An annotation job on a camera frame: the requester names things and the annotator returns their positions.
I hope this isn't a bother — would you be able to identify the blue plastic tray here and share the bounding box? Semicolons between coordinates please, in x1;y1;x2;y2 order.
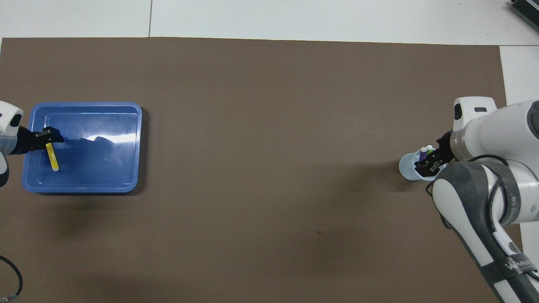
22;102;143;194

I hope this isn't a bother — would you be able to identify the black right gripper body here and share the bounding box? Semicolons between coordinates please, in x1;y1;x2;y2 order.
436;130;455;165

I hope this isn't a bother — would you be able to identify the grey striped device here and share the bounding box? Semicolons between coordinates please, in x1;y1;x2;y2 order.
510;0;539;31

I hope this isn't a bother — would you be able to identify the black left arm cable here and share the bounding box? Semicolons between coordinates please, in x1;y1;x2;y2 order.
0;255;24;301

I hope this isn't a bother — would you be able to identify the brown table mat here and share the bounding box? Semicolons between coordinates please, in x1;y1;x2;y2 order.
0;37;530;303

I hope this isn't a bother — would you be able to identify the yellow pen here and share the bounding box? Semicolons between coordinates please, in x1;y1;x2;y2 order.
45;142;60;172

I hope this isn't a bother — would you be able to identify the translucent plastic cup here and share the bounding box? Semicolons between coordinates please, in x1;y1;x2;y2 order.
398;149;443;181

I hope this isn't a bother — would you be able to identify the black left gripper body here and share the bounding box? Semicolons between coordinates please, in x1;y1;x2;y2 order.
15;126;45;155

